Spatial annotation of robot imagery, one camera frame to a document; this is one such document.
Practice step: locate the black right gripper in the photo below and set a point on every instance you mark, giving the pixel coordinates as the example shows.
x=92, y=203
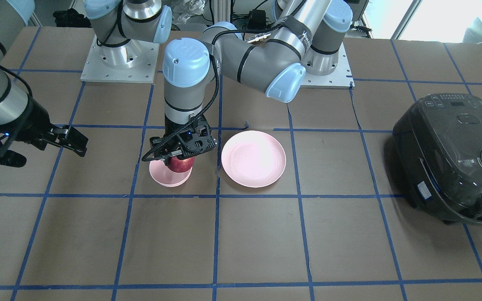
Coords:
x=33, y=121

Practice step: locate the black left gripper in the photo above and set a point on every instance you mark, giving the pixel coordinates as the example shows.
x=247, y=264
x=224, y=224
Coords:
x=172, y=126

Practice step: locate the red apple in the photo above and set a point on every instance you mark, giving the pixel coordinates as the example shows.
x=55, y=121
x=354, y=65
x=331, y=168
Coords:
x=180, y=166

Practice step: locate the pink bowl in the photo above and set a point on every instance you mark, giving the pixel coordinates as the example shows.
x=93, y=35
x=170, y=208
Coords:
x=166, y=177

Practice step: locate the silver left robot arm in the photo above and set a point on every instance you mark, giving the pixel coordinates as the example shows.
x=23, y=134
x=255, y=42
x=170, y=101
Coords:
x=305, y=39

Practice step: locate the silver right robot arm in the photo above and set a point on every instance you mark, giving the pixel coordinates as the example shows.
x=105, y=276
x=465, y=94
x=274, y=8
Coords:
x=115, y=22

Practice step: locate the pink plate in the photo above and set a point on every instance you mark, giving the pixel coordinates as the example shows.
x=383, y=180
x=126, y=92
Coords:
x=253, y=159

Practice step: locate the dark grey rice cooker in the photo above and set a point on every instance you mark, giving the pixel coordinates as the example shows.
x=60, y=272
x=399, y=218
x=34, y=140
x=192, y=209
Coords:
x=439, y=143

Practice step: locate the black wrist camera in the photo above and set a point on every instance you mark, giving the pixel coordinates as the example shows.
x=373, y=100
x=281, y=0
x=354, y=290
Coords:
x=70, y=138

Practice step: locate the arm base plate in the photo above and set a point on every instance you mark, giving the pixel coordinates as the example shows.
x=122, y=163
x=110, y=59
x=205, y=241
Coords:
x=134, y=62
x=327, y=71

